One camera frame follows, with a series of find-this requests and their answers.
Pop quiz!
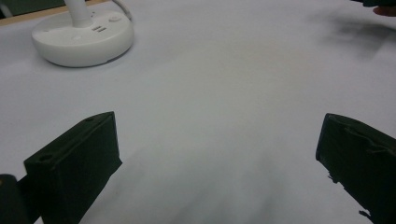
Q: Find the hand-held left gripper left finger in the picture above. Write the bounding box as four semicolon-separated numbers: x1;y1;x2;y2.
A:
23;111;123;224

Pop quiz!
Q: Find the white round lamp base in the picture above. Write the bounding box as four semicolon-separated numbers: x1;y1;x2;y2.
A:
31;0;135;68

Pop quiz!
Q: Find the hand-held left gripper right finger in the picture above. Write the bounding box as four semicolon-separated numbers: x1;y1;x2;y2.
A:
315;113;396;224

